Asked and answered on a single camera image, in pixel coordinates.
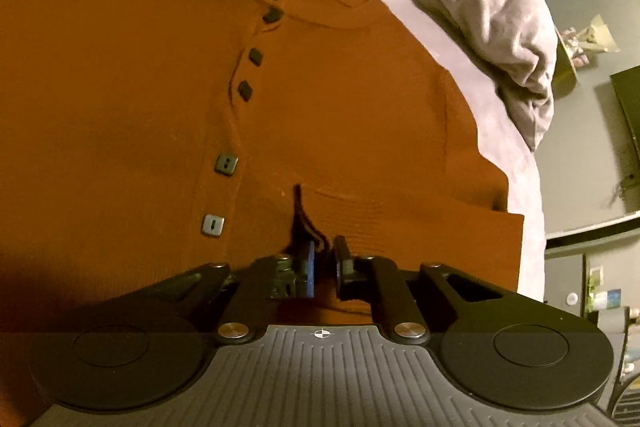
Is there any black wall television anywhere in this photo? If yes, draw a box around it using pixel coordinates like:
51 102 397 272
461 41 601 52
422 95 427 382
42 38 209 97
610 65 640 188

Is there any mauve fleece bed sheet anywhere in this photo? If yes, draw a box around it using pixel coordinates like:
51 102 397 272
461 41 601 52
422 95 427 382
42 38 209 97
383 0 546 299

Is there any rust orange button-up shirt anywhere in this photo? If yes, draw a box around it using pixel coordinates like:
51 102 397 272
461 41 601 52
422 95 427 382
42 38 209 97
1 0 523 426

